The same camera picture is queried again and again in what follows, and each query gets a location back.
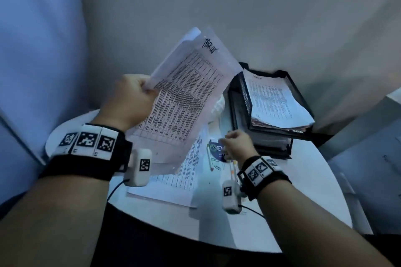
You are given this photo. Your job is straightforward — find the person's right hand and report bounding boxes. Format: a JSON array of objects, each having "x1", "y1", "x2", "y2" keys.
[{"x1": 219, "y1": 130, "x2": 259, "y2": 169}]

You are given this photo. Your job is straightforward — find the person's left hand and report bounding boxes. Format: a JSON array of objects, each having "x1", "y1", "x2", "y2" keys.
[{"x1": 91, "y1": 74, "x2": 159, "y2": 133}]

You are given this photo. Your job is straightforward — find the slim grey pen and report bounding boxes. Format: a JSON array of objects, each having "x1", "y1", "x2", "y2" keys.
[{"x1": 206, "y1": 144, "x2": 214, "y2": 172}]

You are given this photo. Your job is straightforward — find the thin bundle printed sheets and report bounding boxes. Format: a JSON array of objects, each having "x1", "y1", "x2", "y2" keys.
[{"x1": 250, "y1": 128, "x2": 294, "y2": 149}]

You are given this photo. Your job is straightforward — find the white faceted cup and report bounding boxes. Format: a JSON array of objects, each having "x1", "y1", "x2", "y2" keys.
[{"x1": 210, "y1": 94, "x2": 226, "y2": 122}]

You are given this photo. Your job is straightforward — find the neat stack of papers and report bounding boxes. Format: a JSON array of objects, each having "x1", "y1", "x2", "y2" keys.
[{"x1": 243, "y1": 69, "x2": 315, "y2": 133}]

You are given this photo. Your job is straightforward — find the printed paper sheet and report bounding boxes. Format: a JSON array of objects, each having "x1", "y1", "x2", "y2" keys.
[{"x1": 125, "y1": 27, "x2": 244, "y2": 175}]

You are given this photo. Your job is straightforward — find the pile of printed papers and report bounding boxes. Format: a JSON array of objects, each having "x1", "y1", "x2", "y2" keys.
[{"x1": 127, "y1": 126, "x2": 209, "y2": 208}]

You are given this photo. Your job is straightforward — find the person's right forearm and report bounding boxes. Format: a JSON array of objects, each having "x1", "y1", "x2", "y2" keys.
[{"x1": 256, "y1": 179, "x2": 395, "y2": 267}]

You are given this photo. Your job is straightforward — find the person's left forearm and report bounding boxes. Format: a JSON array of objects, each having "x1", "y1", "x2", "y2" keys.
[{"x1": 0, "y1": 176, "x2": 110, "y2": 267}]

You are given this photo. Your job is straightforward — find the person's black trousers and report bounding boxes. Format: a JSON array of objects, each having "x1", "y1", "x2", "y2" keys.
[{"x1": 0, "y1": 193, "x2": 401, "y2": 267}]

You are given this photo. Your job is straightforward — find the right black marker wristband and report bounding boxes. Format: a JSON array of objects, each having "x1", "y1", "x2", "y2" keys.
[{"x1": 237, "y1": 156, "x2": 292, "y2": 202}]

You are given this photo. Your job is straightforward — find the black marker wristband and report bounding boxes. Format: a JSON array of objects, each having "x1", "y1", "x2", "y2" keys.
[
  {"x1": 39, "y1": 123, "x2": 134, "y2": 181},
  {"x1": 237, "y1": 156, "x2": 292, "y2": 202}
]

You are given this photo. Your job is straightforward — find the black mesh paper tray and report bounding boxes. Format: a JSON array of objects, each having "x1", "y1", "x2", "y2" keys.
[{"x1": 228, "y1": 63, "x2": 332, "y2": 159}]

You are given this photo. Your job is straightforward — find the left black marker wristband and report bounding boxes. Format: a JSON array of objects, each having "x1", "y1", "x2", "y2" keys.
[{"x1": 39, "y1": 123, "x2": 134, "y2": 181}]

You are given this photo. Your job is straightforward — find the white box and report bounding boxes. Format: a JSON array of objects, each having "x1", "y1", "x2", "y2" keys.
[{"x1": 318, "y1": 88, "x2": 401, "y2": 161}]

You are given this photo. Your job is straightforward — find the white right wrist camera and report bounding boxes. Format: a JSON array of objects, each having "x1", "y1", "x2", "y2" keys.
[{"x1": 221, "y1": 179, "x2": 242, "y2": 215}]

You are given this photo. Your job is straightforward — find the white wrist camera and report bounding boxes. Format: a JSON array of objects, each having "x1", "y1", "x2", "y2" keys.
[
  {"x1": 221, "y1": 179, "x2": 242, "y2": 215},
  {"x1": 124, "y1": 148, "x2": 153, "y2": 188}
]

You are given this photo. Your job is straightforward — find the thin black camera cable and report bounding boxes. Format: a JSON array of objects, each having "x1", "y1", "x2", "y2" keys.
[
  {"x1": 106, "y1": 178, "x2": 131, "y2": 203},
  {"x1": 238, "y1": 204, "x2": 266, "y2": 219}
]

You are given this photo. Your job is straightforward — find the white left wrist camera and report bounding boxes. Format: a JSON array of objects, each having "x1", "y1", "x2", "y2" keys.
[{"x1": 124, "y1": 148, "x2": 153, "y2": 188}]

